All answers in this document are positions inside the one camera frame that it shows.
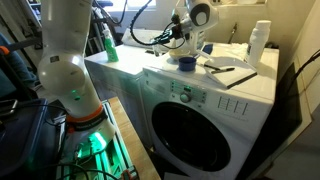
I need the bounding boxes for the transparent spice bottle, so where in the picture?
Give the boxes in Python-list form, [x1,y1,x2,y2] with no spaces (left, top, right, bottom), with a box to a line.
[152,44,162,57]

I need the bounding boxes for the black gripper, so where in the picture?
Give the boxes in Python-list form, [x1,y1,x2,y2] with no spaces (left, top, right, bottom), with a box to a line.
[151,23,185,48]

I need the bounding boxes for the white ceramic bowl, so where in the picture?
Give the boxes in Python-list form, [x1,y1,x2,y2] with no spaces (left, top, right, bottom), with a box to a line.
[168,48,192,62]

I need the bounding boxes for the white crumpled cloth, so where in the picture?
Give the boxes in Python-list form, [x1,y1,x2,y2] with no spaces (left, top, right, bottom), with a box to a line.
[213,42,250,60]

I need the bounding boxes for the black pen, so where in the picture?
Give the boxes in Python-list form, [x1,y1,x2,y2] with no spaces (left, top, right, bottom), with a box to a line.
[196,61,222,72]
[210,67,236,75]

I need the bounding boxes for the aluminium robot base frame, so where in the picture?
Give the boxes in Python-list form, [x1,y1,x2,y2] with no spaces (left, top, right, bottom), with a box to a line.
[54,99,139,180]

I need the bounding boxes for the orange clamp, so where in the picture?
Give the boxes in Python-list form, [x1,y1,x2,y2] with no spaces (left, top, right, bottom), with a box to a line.
[0,45,11,56]

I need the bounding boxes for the small dark blue object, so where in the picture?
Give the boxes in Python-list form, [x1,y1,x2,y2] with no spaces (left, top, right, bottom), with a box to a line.
[202,44,214,55]

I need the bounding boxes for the black metal storage rack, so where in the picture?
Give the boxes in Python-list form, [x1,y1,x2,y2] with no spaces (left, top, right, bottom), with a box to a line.
[19,0,115,58]

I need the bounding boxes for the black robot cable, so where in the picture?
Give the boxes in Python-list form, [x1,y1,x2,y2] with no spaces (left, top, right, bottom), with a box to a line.
[129,0,186,50]

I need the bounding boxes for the blue plastic cup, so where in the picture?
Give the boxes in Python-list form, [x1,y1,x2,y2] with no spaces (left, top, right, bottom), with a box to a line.
[178,56,198,72]

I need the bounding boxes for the white front-load washing machine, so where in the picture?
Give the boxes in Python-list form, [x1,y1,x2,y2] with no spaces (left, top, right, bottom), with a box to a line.
[139,41,280,180]

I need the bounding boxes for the white top-load laundry machine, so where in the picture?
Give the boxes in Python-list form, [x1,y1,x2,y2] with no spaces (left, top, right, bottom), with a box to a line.
[84,28,168,148]

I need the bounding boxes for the blue fabric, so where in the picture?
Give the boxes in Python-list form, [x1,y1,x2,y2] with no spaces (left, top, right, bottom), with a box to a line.
[0,33,38,98]

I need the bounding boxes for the small white detergent bottle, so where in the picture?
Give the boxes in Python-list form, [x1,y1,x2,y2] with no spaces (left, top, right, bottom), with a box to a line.
[245,19,272,69]

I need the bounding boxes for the wooden workbench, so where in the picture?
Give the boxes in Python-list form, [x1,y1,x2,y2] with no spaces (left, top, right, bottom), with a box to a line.
[108,96,162,180]

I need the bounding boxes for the green spray bottle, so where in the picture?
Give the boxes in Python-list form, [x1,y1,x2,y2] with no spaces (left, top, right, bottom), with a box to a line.
[101,23,120,63]

